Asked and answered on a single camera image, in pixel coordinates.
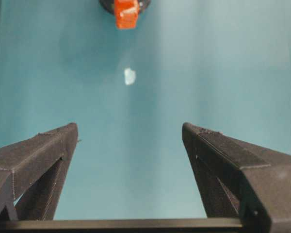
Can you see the blue-green table cloth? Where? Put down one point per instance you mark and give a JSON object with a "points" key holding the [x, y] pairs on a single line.
{"points": [[145, 109]]}

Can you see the small white paper scrap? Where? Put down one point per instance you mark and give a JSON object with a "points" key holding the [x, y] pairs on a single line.
{"points": [[129, 76]]}

